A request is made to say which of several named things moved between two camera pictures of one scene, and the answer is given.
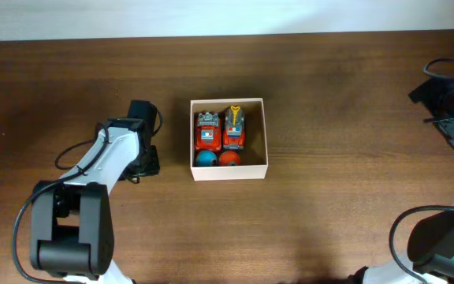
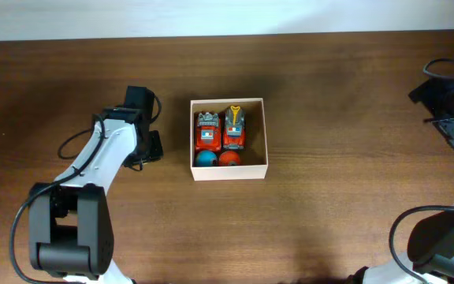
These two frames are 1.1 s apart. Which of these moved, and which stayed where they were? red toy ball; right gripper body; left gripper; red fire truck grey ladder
Moved: left gripper
Stayed: red fire truck grey ladder; red toy ball; right gripper body
